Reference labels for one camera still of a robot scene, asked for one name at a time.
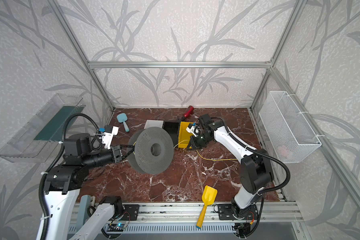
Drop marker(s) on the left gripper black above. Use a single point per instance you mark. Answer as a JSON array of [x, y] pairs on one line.
[[117, 153]]

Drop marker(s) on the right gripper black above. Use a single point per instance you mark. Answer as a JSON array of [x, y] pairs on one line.
[[196, 141]]

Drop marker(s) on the grey cable spool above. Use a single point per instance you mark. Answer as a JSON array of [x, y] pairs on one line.
[[153, 151]]

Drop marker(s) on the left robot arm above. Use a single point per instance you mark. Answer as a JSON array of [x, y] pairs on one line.
[[61, 183]]

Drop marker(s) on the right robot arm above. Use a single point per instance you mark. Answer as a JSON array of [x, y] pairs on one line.
[[256, 165]]

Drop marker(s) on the yellow plastic bin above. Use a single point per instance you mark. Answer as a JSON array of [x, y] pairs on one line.
[[184, 136]]

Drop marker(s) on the black plastic bin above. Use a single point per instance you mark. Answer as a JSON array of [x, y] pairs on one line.
[[172, 128]]

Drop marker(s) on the light blue brush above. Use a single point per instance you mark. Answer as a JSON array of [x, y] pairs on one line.
[[122, 118]]

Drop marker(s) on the white plastic bin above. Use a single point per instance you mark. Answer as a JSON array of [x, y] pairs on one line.
[[153, 123]]

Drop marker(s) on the yellow plastic scoop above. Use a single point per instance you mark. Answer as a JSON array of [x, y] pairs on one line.
[[208, 198]]

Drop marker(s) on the pink item in basket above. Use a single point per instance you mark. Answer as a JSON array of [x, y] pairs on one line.
[[284, 151]]

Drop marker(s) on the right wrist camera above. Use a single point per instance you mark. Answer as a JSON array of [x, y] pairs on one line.
[[193, 129]]

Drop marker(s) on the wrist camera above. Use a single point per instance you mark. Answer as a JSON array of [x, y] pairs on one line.
[[107, 133], [193, 129]]

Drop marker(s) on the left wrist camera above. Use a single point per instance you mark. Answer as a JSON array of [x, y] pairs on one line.
[[107, 133]]

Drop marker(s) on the red handled screwdriver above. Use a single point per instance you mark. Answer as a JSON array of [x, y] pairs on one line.
[[186, 114]]

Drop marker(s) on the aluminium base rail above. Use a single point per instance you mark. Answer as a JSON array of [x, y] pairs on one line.
[[188, 212]]

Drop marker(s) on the clear plastic wall tray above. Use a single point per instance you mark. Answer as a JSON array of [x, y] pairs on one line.
[[36, 141]]

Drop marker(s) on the white wire basket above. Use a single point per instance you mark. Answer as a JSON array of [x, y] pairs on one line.
[[287, 125]]

